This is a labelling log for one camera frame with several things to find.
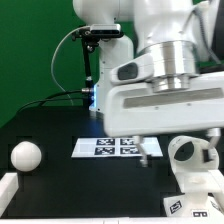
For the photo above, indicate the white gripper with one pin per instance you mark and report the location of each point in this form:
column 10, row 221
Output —
column 136, row 110

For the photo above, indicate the white lamp base with tags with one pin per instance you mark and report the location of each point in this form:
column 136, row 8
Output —
column 199, row 179

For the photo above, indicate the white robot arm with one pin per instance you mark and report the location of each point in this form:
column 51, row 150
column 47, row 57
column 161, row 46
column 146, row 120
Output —
column 160, row 90

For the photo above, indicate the white lamp bulb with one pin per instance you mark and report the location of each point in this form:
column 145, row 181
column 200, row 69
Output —
column 26, row 156

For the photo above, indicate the white sheet with tags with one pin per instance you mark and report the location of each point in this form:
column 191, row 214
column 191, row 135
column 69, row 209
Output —
column 105, row 147

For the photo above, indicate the white left corner bracket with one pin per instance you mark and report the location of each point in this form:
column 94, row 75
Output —
column 8, row 187

